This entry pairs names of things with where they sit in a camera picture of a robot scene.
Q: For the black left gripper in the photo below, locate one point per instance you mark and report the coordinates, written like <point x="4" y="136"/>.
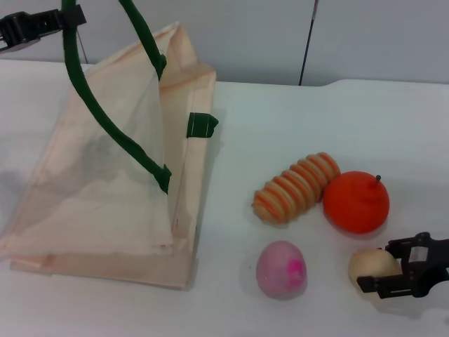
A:
<point x="17" y="29"/>

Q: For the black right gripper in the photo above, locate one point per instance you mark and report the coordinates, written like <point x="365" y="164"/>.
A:
<point x="435" y="259"/>

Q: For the beige egg yolk pastry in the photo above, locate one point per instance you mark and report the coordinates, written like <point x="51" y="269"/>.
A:
<point x="373" y="267"/>

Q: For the pink egg-shaped bun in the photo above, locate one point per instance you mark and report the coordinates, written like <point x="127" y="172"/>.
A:
<point x="277" y="270"/>

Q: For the orange round toy fruit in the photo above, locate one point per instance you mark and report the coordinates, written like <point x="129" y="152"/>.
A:
<point x="354" y="207"/>

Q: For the ridged striped bread roll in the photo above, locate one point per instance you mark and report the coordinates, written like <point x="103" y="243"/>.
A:
<point x="294" y="189"/>

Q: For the thin black vertical pole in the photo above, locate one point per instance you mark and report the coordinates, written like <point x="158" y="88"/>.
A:
<point x="308" y="42"/>

